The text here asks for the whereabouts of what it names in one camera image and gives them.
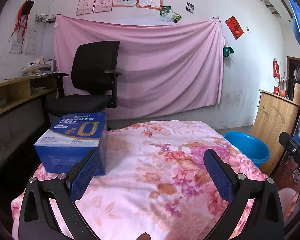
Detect orange fruit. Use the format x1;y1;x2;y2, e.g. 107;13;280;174
279;90;286;97

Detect blue plastic basin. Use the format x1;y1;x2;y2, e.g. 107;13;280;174
223;131;270;167

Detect small black wall photo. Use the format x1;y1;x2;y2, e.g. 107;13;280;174
186;2;194;14

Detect wooden side desk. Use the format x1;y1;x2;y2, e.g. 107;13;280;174
0;73;57;116

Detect blue cardboard box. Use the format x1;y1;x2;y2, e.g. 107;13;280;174
34;112;108;176

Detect green photo prints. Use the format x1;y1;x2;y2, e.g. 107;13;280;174
159;7;181;23

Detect red cup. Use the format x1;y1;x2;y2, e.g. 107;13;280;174
273;86;280;95

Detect stack of books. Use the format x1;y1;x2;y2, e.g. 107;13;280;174
22;56;57;76

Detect wooden cabinet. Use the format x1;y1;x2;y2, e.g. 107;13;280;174
251;90;300;175

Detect green hanging bag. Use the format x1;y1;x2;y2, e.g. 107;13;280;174
223;46;235;57

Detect wall calendar sheet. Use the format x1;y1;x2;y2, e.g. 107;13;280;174
24;30;37;56

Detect red tassel wall decoration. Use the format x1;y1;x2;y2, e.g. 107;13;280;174
10;0;34;45

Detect black office chair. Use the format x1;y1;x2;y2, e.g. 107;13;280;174
46;41;122;116

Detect pink floral table cloth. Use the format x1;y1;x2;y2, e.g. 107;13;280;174
11;120;269;240

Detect red hanging ornament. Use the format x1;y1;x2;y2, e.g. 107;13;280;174
273;58;280;79

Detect pink hanging sheet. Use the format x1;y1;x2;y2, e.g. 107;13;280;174
54;16;224;120

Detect red diamond wall paper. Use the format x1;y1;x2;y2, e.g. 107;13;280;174
225;16;244;40

